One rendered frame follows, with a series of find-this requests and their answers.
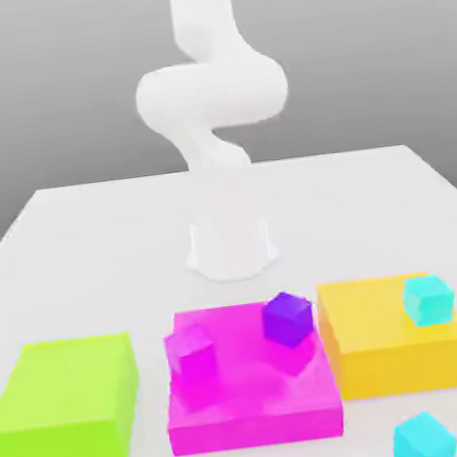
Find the small purple cube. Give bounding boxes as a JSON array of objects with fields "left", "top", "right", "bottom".
[{"left": 259, "top": 288, "right": 317, "bottom": 353}]

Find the small magenta cube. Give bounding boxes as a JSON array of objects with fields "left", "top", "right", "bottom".
[{"left": 161, "top": 321, "right": 224, "bottom": 416}]

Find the small cyan cube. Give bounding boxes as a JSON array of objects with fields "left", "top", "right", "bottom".
[
  {"left": 388, "top": 407, "right": 457, "bottom": 457},
  {"left": 399, "top": 272, "right": 457, "bottom": 331}
]

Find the large orange box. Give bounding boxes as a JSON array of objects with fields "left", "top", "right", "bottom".
[{"left": 314, "top": 267, "right": 457, "bottom": 405}]

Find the large magenta box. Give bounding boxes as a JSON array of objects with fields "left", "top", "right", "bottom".
[{"left": 152, "top": 292, "right": 347, "bottom": 457}]

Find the large lime green box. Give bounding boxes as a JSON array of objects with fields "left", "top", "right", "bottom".
[{"left": 0, "top": 330, "right": 150, "bottom": 457}]

